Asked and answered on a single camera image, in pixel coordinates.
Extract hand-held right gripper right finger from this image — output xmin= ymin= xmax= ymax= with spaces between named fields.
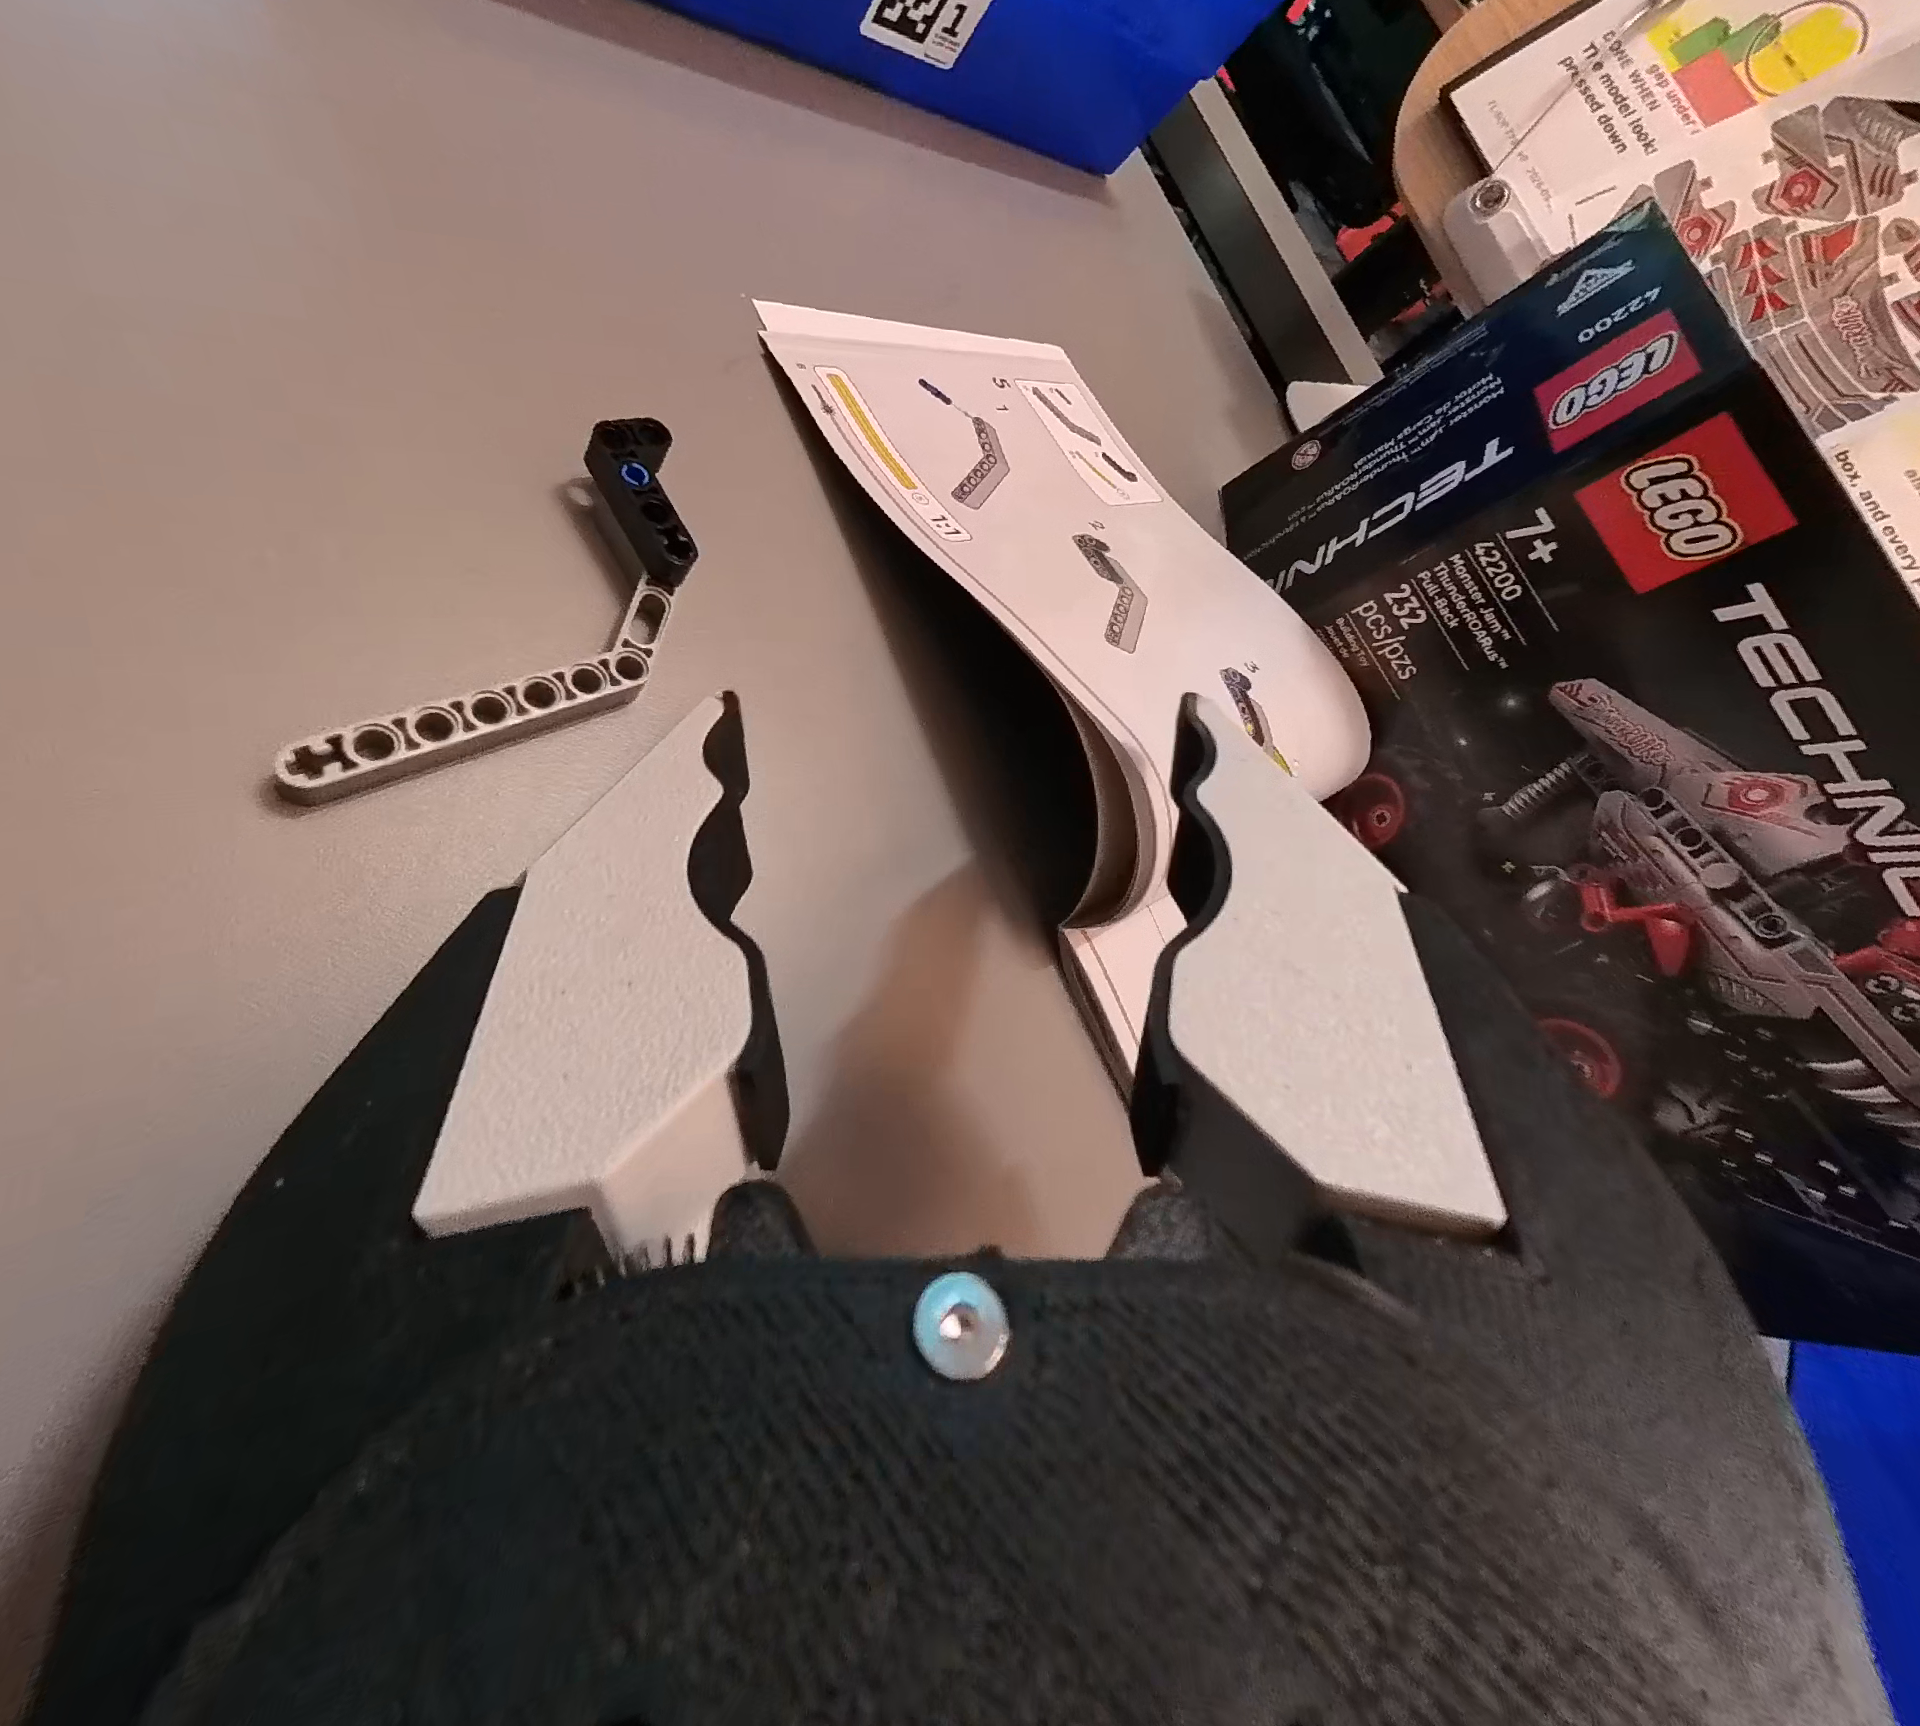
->
xmin=1128 ymin=689 xmax=1512 ymax=1233

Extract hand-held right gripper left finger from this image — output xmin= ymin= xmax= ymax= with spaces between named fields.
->
xmin=408 ymin=688 xmax=791 ymax=1270

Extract grey angled toy beam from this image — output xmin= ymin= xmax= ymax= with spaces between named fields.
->
xmin=272 ymin=473 xmax=680 ymax=809

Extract black toy beam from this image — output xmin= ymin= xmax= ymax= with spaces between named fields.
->
xmin=581 ymin=416 xmax=701 ymax=585

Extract black toy set box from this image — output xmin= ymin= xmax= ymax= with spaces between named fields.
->
xmin=1218 ymin=197 xmax=1920 ymax=1353

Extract building instruction booklet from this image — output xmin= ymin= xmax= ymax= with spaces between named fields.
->
xmin=752 ymin=297 xmax=1370 ymax=1105

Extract white clip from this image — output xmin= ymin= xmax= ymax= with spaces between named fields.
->
xmin=1439 ymin=176 xmax=1547 ymax=292

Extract wooden edged table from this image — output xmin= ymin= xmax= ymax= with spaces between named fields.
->
xmin=1385 ymin=0 xmax=1920 ymax=626

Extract toy sticker sheet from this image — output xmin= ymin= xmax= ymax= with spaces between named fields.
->
xmin=1642 ymin=87 xmax=1920 ymax=437

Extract printed instruction sheet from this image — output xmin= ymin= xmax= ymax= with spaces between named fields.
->
xmin=1443 ymin=0 xmax=1920 ymax=626

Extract white marker tag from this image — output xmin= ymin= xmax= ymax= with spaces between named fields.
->
xmin=858 ymin=0 xmax=1004 ymax=72

